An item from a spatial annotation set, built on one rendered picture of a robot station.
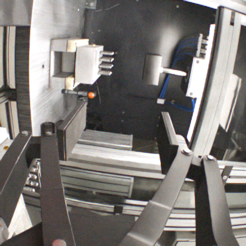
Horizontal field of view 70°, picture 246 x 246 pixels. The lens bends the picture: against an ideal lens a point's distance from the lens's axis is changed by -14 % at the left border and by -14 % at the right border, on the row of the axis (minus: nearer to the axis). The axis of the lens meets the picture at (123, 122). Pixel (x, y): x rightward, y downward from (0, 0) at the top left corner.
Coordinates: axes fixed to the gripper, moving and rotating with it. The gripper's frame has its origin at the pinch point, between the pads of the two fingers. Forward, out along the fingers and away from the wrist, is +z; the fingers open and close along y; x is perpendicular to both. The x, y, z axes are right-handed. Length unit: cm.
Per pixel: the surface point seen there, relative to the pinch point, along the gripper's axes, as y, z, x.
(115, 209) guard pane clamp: 0.8, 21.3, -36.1
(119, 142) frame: -1.0, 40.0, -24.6
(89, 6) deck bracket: -20, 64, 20
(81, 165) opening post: -9.1, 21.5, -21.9
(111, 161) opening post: -1.9, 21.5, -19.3
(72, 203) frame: -12.0, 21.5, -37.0
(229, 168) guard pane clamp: 28.2, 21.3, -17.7
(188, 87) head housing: 16.6, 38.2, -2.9
